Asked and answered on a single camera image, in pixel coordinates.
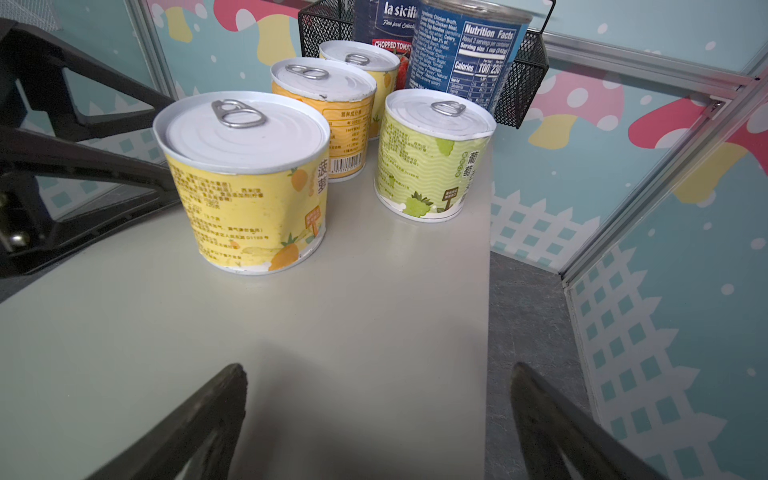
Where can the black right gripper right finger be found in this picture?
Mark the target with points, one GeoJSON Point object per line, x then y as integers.
{"type": "Point", "coordinates": [554, 433]}

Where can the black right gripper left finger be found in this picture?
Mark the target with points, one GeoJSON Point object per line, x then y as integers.
{"type": "Point", "coordinates": [195, 441]}

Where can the dark blue red label can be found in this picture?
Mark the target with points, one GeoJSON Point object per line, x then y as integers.
{"type": "Point", "coordinates": [388, 24]}

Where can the black wire mesh basket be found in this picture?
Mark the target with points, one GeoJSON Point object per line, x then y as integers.
{"type": "Point", "coordinates": [334, 20]}

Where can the blue label tin can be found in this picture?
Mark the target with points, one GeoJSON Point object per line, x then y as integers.
{"type": "Point", "coordinates": [466, 48]}

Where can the grey metal cabinet counter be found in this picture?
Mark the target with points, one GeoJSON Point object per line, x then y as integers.
{"type": "Point", "coordinates": [368, 360]}

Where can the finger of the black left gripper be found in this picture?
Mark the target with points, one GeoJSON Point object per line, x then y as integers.
{"type": "Point", "coordinates": [58, 197]}
{"type": "Point", "coordinates": [82, 97]}

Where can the green can white lid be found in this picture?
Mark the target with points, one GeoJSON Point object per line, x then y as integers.
{"type": "Point", "coordinates": [430, 146]}

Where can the white wire mesh basket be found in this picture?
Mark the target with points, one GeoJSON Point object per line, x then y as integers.
{"type": "Point", "coordinates": [38, 13]}

